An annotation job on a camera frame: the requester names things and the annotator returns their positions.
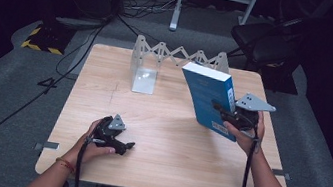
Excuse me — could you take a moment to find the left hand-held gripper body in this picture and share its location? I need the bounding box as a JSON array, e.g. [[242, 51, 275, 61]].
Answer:
[[90, 110, 130, 155]]

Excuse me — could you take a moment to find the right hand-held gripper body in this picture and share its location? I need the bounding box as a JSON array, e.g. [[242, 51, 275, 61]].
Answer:
[[218, 88, 279, 138]]

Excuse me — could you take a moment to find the blue paperback book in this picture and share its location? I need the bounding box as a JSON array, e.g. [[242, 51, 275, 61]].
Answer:
[[171, 60, 249, 143]]

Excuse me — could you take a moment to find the white expandable bookend rack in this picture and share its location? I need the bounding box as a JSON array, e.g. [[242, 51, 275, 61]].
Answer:
[[125, 33, 233, 108]]

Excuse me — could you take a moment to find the person's right hand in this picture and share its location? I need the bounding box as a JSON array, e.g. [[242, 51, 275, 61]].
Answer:
[[218, 105, 269, 159]]

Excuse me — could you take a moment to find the person's left hand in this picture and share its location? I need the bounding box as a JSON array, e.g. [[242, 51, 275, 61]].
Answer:
[[61, 114, 121, 173]]

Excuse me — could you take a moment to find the black chair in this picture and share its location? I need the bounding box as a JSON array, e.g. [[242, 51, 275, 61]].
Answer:
[[224, 2, 317, 80]]

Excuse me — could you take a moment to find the grey flat stand base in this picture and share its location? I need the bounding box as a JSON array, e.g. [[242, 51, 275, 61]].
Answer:
[[53, 11, 110, 35]]

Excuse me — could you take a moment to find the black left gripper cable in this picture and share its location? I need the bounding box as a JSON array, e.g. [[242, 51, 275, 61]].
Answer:
[[72, 134, 107, 187]]

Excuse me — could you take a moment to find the orange wrist bracelet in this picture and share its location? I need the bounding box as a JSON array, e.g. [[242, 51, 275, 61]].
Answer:
[[53, 155, 78, 175]]

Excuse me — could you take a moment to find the grey table edge bracket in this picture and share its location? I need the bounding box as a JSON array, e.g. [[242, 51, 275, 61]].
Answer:
[[270, 168, 293, 182], [32, 138, 60, 155]]

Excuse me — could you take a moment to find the looped black floor cable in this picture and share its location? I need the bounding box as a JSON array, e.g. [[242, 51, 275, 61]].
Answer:
[[54, 22, 99, 84]]

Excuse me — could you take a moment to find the long black floor cable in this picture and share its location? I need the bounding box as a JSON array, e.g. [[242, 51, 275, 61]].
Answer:
[[0, 7, 107, 187]]

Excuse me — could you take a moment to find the white metal stand frame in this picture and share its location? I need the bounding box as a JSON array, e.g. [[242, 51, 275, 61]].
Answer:
[[167, 0, 261, 46]]

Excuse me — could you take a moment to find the black yellow striped base plate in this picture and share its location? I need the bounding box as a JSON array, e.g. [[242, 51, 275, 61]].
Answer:
[[20, 19, 77, 58]]

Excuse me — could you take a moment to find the bundle of floor cables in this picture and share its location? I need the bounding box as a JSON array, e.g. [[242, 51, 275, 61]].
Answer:
[[119, 0, 184, 28]]

